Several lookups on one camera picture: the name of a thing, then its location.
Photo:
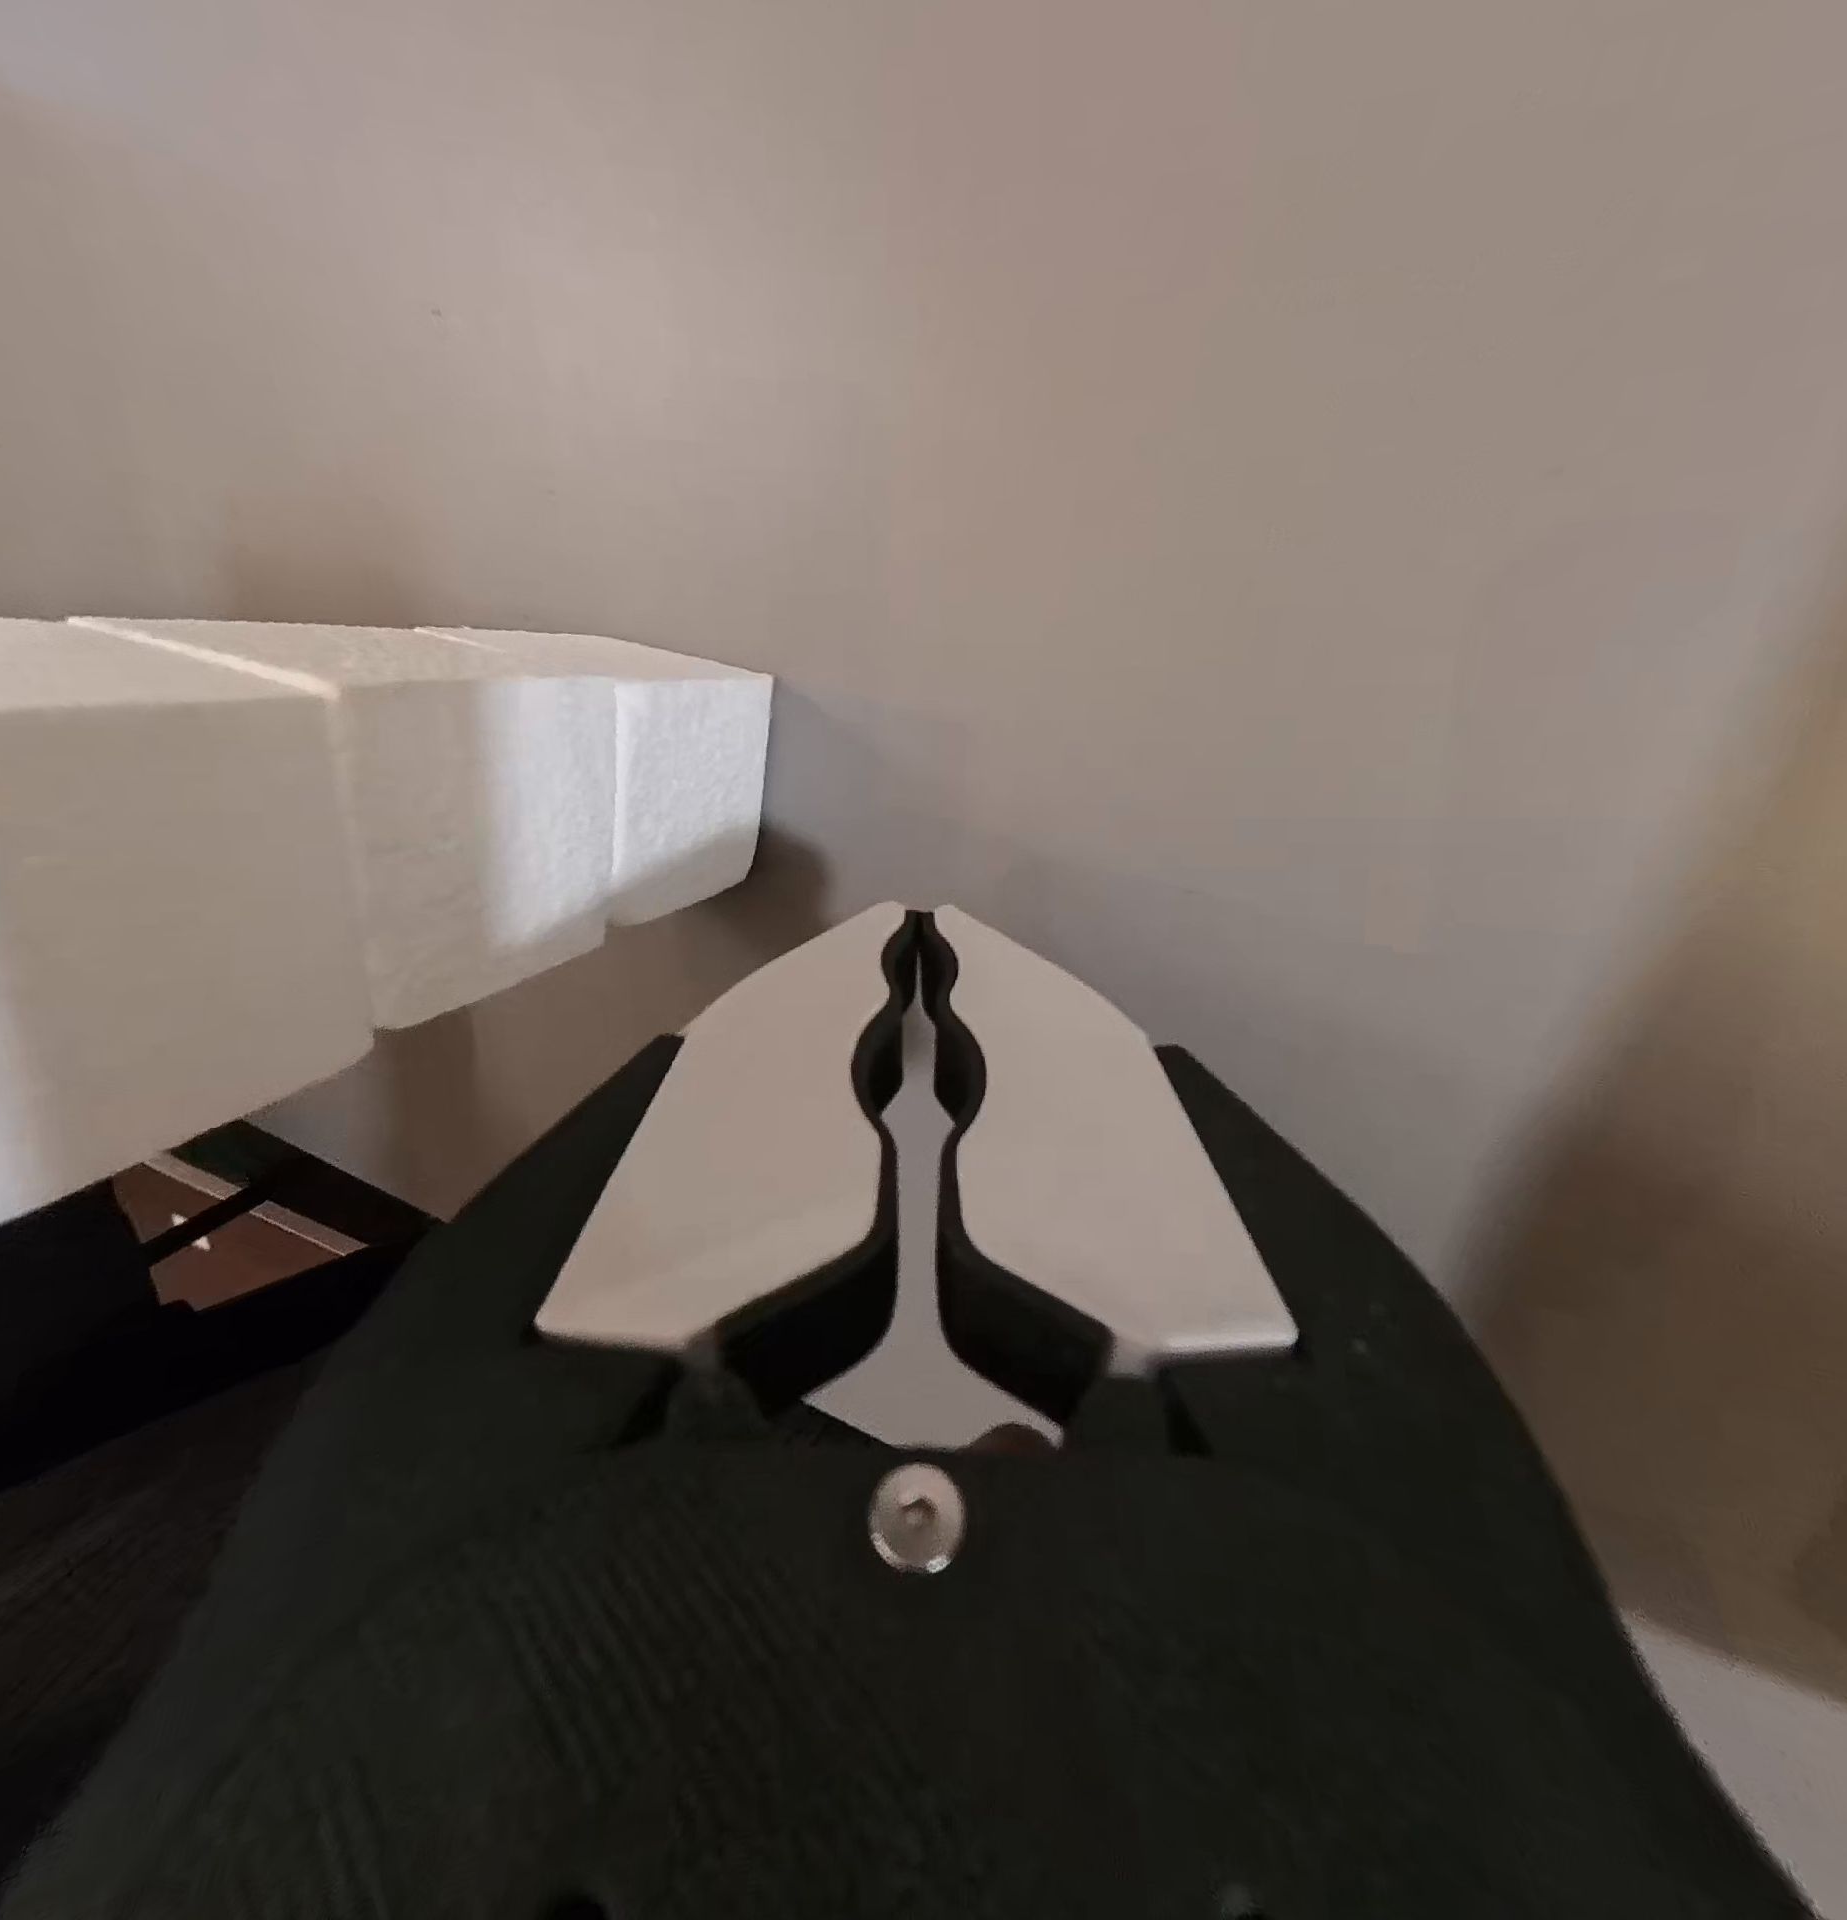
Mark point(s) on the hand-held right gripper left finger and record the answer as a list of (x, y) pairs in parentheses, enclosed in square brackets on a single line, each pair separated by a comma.
[(743, 1168)]

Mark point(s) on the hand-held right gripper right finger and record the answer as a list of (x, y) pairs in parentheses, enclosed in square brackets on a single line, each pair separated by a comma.
[(1104, 1168)]

